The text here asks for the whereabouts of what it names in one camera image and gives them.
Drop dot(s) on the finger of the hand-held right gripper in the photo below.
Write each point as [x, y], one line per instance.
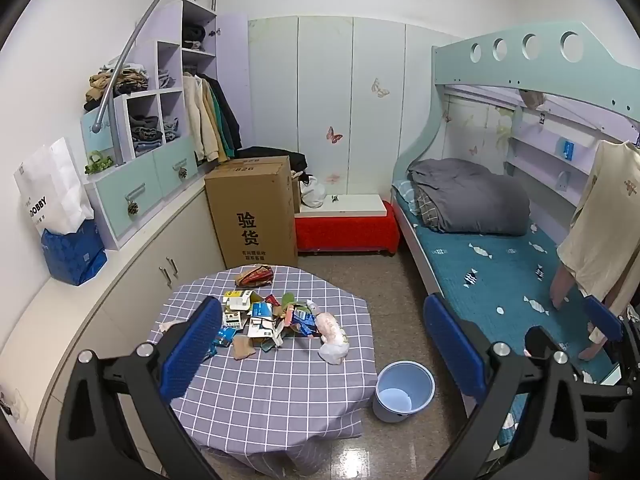
[602, 316]
[539, 341]

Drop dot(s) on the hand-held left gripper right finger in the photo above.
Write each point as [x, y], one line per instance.
[455, 345]

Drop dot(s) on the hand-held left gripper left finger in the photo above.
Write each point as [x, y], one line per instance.
[192, 345]

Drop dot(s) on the blue plastic bucket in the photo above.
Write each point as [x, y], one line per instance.
[400, 391]

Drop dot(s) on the pile of wrappers and cartons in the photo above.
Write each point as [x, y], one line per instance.
[260, 320]

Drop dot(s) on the red patterned snack bag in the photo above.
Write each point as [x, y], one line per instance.
[255, 276]

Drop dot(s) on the pink white plastic bag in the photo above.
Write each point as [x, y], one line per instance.
[332, 335]

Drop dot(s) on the teal quilted mattress cover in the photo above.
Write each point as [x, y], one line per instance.
[480, 280]

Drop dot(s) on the low white cabinet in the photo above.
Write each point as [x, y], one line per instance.
[150, 260]

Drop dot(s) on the grey checked tablecloth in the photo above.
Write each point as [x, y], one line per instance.
[280, 400]

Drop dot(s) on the plaid pillow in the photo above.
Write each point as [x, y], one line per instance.
[425, 210]

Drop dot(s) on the brown cardboard box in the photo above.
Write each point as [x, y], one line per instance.
[250, 210]

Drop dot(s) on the blue bag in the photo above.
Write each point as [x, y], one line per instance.
[75, 255]

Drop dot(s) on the grey duvet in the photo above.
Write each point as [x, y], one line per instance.
[470, 195]

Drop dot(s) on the red bench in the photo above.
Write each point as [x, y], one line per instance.
[345, 232]

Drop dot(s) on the stair storage cabinet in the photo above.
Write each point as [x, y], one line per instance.
[145, 180]

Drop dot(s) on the white board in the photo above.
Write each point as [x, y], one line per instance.
[350, 205]

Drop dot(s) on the green plant decoration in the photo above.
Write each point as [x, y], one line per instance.
[99, 164]

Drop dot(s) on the white paper bag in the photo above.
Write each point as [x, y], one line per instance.
[50, 195]

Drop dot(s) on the black garment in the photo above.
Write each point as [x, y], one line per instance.
[280, 152]

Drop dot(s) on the green hanging jacket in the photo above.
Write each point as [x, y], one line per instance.
[222, 125]

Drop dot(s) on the beige hanging jacket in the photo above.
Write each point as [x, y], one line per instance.
[197, 120]

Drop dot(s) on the brown hanging object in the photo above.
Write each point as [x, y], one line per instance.
[530, 98]

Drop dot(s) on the black hanging jacket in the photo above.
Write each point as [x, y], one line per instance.
[231, 115]

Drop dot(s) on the stack of folded clothes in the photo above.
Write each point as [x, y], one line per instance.
[117, 82]

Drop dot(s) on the white wardrobe panels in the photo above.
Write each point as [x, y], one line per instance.
[325, 85]

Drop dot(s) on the grey metal handrail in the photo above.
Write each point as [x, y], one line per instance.
[145, 22]

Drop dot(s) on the white wall socket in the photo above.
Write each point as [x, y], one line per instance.
[12, 405]

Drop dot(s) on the teal bunk bed frame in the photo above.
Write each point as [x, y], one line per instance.
[545, 67]

